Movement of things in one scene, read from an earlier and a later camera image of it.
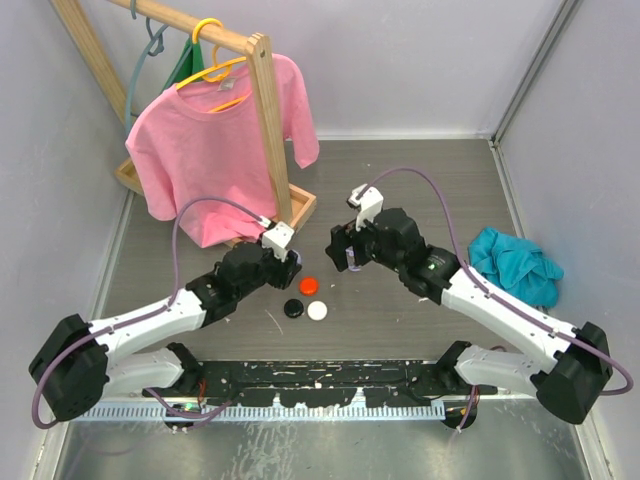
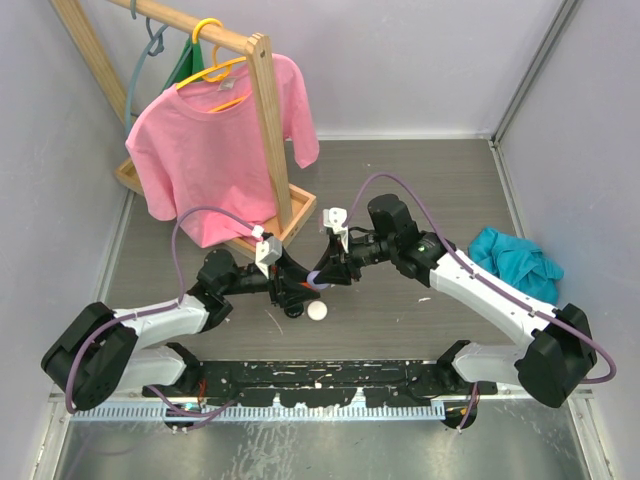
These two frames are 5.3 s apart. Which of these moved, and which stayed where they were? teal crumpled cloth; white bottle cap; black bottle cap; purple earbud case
Moved: purple earbud case
Stayed: white bottle cap; black bottle cap; teal crumpled cloth
